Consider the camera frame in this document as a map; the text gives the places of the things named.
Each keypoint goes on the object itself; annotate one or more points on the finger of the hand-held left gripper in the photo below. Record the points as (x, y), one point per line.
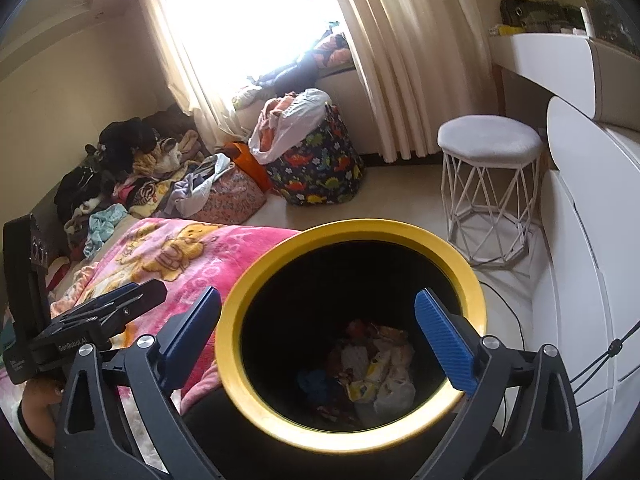
(95, 302)
(135, 305)

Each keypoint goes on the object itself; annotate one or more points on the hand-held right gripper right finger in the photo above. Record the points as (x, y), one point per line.
(445, 340)

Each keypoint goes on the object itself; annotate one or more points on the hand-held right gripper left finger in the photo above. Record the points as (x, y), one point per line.
(192, 340)

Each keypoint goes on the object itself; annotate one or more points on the black bin with yellow rim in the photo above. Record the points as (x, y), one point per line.
(235, 350)

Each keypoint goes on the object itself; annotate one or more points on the white plastic wrapper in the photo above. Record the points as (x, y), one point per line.
(395, 392)

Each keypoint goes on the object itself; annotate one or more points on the green yellow snack bag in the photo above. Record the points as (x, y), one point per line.
(362, 390)

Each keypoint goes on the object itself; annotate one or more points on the blue plastic bag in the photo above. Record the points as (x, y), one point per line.
(317, 385)

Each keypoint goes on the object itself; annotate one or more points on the person's left hand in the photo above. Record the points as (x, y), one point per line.
(42, 410)

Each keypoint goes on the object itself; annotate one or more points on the light blue cloth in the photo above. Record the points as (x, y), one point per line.
(105, 225)

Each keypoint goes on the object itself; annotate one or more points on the pink printed blanket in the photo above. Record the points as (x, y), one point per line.
(200, 260)

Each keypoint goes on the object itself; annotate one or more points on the white grey cloth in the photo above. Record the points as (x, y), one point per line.
(200, 185)

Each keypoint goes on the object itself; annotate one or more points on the pink floral storage bag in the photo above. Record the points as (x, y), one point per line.
(230, 195)

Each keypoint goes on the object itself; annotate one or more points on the pile of dark clothes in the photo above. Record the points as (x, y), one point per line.
(125, 140)

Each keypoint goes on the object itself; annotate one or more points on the orange bag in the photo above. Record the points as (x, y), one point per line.
(247, 160)

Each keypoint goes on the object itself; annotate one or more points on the white drawer cabinet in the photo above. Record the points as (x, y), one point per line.
(590, 210)

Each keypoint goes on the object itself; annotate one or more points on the narrow cream curtain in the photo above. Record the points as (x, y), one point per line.
(215, 125)

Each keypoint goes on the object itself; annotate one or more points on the dinosaur print storage bag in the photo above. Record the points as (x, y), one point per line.
(320, 170)

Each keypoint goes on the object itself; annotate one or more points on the white plastic bag of clothes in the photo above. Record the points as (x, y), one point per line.
(300, 115)

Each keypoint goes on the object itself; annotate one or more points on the wide cream curtain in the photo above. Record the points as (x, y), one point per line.
(415, 60)

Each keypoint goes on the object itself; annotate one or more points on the clothes on windowsill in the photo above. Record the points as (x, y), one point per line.
(300, 70)

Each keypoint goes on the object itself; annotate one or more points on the window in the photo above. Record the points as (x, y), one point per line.
(240, 20)

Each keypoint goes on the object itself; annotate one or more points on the white vanity table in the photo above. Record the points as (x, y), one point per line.
(550, 55)

